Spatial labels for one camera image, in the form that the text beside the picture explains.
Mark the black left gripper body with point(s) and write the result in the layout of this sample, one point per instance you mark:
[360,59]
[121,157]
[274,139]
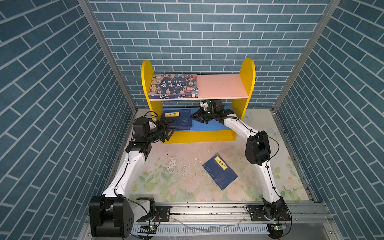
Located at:
[159,133]

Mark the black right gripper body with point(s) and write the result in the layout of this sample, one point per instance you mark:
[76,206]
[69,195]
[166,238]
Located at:
[208,115]

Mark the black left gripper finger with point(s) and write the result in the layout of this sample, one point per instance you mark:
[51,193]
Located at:
[168,134]
[169,120]

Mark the navy book yellow label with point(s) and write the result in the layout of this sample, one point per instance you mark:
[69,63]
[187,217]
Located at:
[183,116]

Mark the colourful illustrated history book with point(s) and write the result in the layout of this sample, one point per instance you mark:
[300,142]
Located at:
[174,86]

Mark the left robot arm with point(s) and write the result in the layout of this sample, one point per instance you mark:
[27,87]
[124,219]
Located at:
[113,213]

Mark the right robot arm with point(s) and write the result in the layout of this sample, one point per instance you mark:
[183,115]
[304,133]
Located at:
[257,152]

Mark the yellow pink blue bookshelf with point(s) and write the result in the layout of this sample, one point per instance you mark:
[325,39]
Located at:
[238,88]

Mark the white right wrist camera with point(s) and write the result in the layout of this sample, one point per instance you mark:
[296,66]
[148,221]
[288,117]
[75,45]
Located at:
[204,105]

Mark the aluminium frame rail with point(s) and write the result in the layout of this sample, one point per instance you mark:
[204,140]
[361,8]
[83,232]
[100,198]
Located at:
[239,221]

